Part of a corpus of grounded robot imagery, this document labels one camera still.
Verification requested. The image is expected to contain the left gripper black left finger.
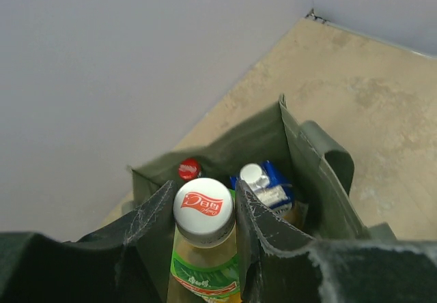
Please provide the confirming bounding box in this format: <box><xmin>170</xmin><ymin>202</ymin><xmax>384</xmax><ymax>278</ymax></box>
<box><xmin>1</xmin><ymin>181</ymin><xmax>178</xmax><ymax>302</ymax></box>

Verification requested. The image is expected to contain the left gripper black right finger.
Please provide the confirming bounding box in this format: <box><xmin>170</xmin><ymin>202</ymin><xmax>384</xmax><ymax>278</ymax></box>
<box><xmin>236</xmin><ymin>182</ymin><xmax>436</xmax><ymax>302</ymax></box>

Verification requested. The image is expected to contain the green tea plastic bottle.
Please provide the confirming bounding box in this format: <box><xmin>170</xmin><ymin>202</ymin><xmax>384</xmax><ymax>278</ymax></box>
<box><xmin>170</xmin><ymin>177</ymin><xmax>242</xmax><ymax>302</ymax></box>

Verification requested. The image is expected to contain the blue yellow juice carton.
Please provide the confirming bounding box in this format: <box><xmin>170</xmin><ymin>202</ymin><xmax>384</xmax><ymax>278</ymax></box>
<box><xmin>229</xmin><ymin>160</ymin><xmax>308</xmax><ymax>229</ymax></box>

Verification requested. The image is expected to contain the green canvas bag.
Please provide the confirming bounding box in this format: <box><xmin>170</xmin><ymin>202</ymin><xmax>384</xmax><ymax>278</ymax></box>
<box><xmin>132</xmin><ymin>97</ymin><xmax>395</xmax><ymax>302</ymax></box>

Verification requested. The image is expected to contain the cola glass bottle red cap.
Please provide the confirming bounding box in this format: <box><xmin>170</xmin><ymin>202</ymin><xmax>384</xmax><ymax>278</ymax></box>
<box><xmin>178</xmin><ymin>158</ymin><xmax>203</xmax><ymax>182</ymax></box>

